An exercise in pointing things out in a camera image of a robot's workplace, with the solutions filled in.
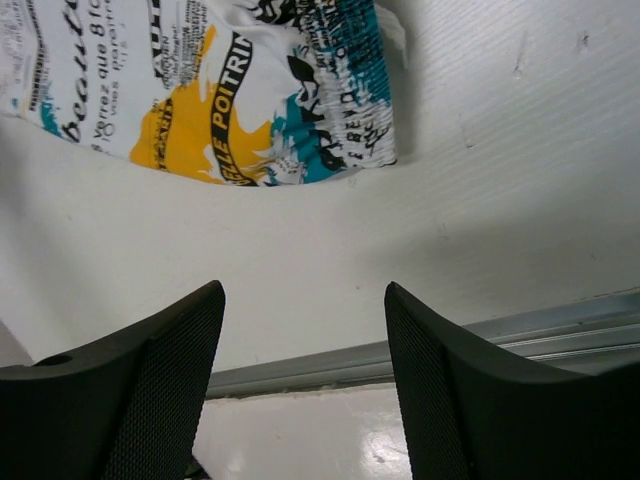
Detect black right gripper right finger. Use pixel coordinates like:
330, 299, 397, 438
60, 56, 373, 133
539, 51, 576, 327
384, 283, 639, 479

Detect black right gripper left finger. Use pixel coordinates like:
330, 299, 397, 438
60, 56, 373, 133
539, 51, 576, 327
1, 281, 225, 479

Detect white yellow teal printed shorts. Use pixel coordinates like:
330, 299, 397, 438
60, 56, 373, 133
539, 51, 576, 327
1, 1, 406, 187

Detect aluminium table rail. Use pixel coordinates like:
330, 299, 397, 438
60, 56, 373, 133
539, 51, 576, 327
206, 291, 639, 399

